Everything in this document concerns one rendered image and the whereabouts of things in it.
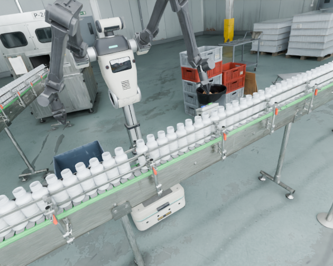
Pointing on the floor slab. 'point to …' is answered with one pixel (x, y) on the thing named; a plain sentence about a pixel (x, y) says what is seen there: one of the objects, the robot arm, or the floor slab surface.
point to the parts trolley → (243, 49)
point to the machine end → (15, 38)
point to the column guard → (228, 30)
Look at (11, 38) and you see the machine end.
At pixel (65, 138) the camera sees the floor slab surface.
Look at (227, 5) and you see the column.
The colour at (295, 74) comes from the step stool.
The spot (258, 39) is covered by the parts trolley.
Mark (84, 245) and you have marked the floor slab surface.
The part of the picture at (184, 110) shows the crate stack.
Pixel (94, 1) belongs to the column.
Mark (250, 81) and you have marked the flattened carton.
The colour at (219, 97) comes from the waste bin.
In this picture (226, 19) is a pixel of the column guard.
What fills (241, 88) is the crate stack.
